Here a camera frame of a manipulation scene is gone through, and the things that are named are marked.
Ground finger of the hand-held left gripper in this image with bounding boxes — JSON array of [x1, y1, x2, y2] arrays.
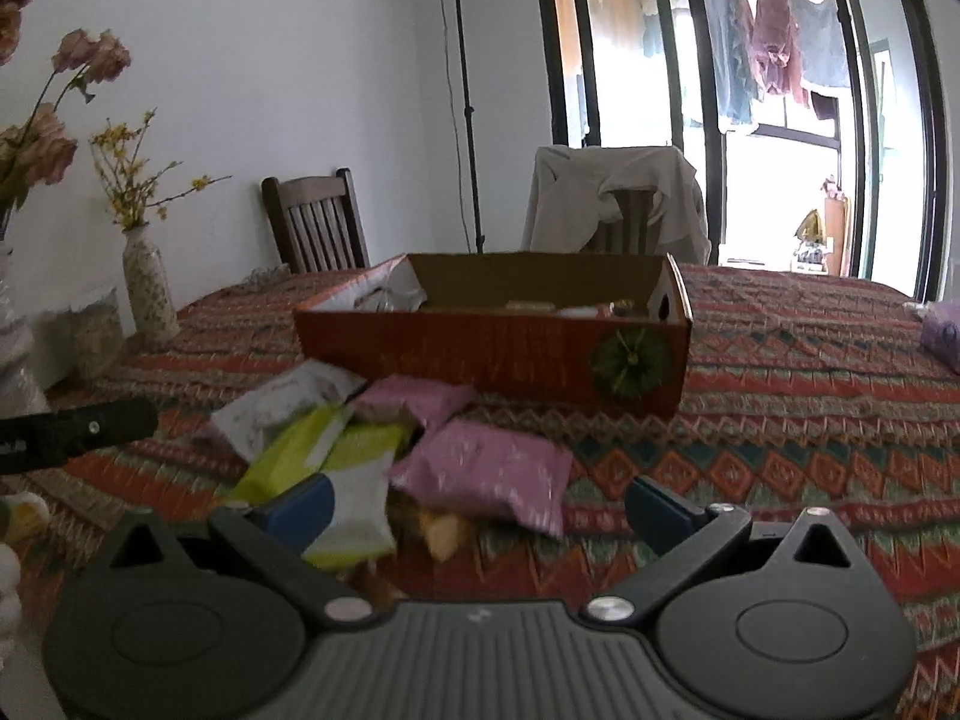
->
[[0, 399, 160, 475]]

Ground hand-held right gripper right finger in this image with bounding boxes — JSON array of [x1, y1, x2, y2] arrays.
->
[[577, 476, 880, 629]]

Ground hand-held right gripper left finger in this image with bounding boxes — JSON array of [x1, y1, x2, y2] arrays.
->
[[86, 474, 380, 631]]

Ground green and white snack packet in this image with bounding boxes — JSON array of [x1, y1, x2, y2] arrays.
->
[[300, 424, 417, 571]]

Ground white translucent snack packet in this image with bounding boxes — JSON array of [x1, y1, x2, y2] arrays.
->
[[210, 360, 370, 460]]

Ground pink snack packet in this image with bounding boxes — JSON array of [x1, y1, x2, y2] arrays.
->
[[388, 420, 575, 539], [352, 376, 477, 432]]

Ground orange cardboard box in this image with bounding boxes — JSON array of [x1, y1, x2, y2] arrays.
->
[[292, 251, 695, 417]]

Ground white textured vase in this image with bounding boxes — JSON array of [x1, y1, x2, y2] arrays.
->
[[0, 240, 53, 421]]

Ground glass jar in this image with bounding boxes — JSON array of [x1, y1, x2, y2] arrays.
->
[[67, 286, 125, 383]]

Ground slender floral vase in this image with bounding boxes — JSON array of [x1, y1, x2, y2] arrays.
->
[[122, 225, 182, 350]]

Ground patterned tablecloth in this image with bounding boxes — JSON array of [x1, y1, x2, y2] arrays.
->
[[15, 264, 960, 720]]

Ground white plush toy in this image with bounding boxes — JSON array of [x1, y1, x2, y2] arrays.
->
[[0, 491, 52, 691]]

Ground yellow flower branches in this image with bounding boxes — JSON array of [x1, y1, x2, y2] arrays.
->
[[90, 109, 233, 233]]

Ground pink flower bouquet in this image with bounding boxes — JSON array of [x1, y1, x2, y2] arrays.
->
[[0, 0, 132, 241]]

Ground dark wooden chair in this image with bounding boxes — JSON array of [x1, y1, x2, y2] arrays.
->
[[261, 169, 372, 275]]

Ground wooden chair under jacket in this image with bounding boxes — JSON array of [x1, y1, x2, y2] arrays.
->
[[592, 189, 661, 254]]

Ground beige jacket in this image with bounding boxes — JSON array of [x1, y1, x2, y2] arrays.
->
[[523, 145, 712, 265]]

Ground purple tissue pack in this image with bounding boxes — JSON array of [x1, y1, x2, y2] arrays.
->
[[919, 298, 960, 376]]

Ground brown narrow cabinet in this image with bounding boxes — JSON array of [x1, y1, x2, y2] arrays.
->
[[823, 178, 852, 275]]

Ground blue hanging garment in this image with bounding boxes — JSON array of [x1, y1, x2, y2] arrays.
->
[[697, 0, 766, 125]]

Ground maroon hanging garment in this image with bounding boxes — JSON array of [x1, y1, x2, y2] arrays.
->
[[746, 0, 815, 110]]

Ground grey-blue hanging garment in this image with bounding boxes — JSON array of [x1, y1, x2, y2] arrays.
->
[[787, 0, 852, 87]]

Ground black sliding door frame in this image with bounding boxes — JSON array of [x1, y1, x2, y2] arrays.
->
[[531, 0, 953, 301]]

